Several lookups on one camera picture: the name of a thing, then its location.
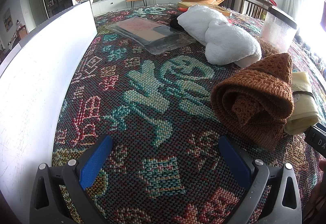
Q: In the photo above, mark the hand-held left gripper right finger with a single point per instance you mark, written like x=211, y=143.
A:
x=235, y=163

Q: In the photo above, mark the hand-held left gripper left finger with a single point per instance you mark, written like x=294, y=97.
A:
x=95, y=163

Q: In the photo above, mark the cream yellow cloth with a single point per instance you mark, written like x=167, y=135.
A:
x=304, y=109

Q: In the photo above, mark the brown knitted scarf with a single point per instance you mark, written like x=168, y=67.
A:
x=254, y=96

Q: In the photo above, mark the white board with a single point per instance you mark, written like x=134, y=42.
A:
x=33, y=86

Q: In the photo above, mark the clear jar with black lid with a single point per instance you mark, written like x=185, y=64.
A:
x=277, y=30

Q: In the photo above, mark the white fluffy towel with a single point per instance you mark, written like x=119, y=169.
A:
x=219, y=33

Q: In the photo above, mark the clear plastic garment bag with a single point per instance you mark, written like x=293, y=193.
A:
x=150, y=33

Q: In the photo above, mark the black fluffy cloth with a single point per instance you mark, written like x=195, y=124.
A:
x=175, y=23

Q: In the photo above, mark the person's right hand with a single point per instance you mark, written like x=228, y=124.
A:
x=323, y=166

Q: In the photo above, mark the colourful patterned woven blanket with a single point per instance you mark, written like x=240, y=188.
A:
x=152, y=81

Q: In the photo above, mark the bright window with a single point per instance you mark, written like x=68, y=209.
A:
x=318, y=10

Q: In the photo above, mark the red cloth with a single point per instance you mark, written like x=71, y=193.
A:
x=269, y=1

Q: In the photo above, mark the wooden table with slatted side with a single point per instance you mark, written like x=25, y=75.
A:
x=252, y=6

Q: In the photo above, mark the flat yellow printed box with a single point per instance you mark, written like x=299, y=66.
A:
x=187, y=5

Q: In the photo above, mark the framed wall picture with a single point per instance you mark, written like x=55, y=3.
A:
x=8, y=19

